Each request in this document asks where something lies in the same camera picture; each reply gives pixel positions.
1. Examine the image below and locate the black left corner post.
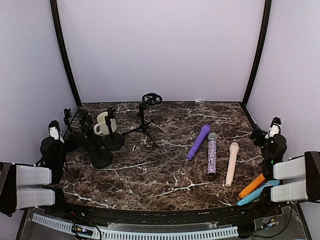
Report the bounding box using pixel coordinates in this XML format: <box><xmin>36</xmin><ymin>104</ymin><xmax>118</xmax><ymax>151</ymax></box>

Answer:
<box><xmin>49</xmin><ymin>0</ymin><xmax>82</xmax><ymax>108</ymax></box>

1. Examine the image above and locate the orange toy microphone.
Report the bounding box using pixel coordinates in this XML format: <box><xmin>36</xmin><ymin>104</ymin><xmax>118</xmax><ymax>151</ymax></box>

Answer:
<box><xmin>238</xmin><ymin>173</ymin><xmax>266</xmax><ymax>199</ymax></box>

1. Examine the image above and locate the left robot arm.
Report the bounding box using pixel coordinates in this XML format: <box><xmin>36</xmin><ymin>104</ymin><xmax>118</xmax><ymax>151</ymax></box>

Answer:
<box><xmin>0</xmin><ymin>136</ymin><xmax>71</xmax><ymax>218</ymax></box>

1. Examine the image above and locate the black tripod mic stand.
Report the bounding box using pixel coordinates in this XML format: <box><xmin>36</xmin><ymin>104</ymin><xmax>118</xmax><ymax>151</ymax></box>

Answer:
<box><xmin>122</xmin><ymin>92</ymin><xmax>163</xmax><ymax>148</ymax></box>

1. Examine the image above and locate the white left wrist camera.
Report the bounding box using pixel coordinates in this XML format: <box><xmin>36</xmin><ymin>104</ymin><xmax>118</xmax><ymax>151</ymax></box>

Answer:
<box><xmin>48</xmin><ymin>120</ymin><xmax>65</xmax><ymax>143</ymax></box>

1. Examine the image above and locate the black round-base blue mic stand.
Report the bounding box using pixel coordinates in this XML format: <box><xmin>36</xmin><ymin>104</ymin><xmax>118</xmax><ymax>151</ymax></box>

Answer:
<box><xmin>79</xmin><ymin>111</ymin><xmax>102</xmax><ymax>152</ymax></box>

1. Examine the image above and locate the black round-base purple mic stand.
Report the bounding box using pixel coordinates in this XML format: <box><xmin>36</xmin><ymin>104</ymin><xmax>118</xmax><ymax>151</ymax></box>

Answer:
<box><xmin>103</xmin><ymin>107</ymin><xmax>125</xmax><ymax>151</ymax></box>

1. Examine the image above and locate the black right corner post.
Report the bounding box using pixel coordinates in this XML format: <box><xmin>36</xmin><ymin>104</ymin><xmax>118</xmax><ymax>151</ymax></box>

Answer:
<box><xmin>241</xmin><ymin>0</ymin><xmax>272</xmax><ymax>108</ymax></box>

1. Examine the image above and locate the black corner post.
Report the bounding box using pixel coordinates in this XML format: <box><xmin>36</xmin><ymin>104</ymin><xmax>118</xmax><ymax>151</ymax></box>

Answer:
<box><xmin>49</xmin><ymin>0</ymin><xmax>82</xmax><ymax>108</ymax></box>
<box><xmin>241</xmin><ymin>0</ymin><xmax>272</xmax><ymax>108</ymax></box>

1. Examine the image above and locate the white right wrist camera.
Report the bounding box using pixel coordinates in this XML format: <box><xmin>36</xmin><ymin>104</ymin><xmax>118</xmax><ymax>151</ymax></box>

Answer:
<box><xmin>265</xmin><ymin>116</ymin><xmax>282</xmax><ymax>139</ymax></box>

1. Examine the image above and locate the black front frame rail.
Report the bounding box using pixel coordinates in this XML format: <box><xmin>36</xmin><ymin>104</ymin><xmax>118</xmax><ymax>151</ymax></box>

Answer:
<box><xmin>24</xmin><ymin>194</ymin><xmax>296</xmax><ymax>231</ymax></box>

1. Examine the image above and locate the blue toy microphone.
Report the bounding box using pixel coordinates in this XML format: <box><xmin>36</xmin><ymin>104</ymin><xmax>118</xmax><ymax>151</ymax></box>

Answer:
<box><xmin>236</xmin><ymin>180</ymin><xmax>280</xmax><ymax>206</ymax></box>

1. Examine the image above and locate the white slotted cable duct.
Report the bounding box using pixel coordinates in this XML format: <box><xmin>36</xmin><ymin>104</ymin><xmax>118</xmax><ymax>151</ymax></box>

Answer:
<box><xmin>31</xmin><ymin>213</ymin><xmax>239</xmax><ymax>240</ymax></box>

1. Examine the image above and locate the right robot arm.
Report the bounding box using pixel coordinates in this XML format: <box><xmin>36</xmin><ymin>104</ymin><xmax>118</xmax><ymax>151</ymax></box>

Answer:
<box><xmin>250</xmin><ymin>122</ymin><xmax>320</xmax><ymax>217</ymax></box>

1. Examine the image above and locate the pink toy microphone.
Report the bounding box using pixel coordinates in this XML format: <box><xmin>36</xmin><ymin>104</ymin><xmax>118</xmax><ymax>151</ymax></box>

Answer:
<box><xmin>225</xmin><ymin>142</ymin><xmax>239</xmax><ymax>187</ymax></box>

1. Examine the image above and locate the black round-base orange mic stand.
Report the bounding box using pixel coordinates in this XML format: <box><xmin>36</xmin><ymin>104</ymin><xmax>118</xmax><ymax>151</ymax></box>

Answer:
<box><xmin>63</xmin><ymin>108</ymin><xmax>85</xmax><ymax>148</ymax></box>

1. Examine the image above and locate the black round-base pink mic stand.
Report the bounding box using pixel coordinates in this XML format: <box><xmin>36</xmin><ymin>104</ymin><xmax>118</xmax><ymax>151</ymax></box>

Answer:
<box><xmin>90</xmin><ymin>136</ymin><xmax>113</xmax><ymax>169</ymax></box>

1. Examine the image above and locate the silver glitter microphone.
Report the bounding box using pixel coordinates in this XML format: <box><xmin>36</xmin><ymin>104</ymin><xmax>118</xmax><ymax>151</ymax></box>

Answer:
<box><xmin>207</xmin><ymin>132</ymin><xmax>217</xmax><ymax>177</ymax></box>

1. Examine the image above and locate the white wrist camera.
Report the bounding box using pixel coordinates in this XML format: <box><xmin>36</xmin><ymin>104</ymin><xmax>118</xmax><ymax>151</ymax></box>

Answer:
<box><xmin>265</xmin><ymin>116</ymin><xmax>282</xmax><ymax>139</ymax></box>
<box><xmin>48</xmin><ymin>120</ymin><xmax>65</xmax><ymax>143</ymax></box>

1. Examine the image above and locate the cream ceramic mug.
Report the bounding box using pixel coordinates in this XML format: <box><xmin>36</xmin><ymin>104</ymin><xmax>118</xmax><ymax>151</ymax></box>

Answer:
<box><xmin>93</xmin><ymin>111</ymin><xmax>118</xmax><ymax>136</ymax></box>

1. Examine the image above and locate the purple toy microphone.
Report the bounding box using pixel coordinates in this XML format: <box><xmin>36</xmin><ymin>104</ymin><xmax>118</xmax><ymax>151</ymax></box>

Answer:
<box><xmin>186</xmin><ymin>124</ymin><xmax>211</xmax><ymax>161</ymax></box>

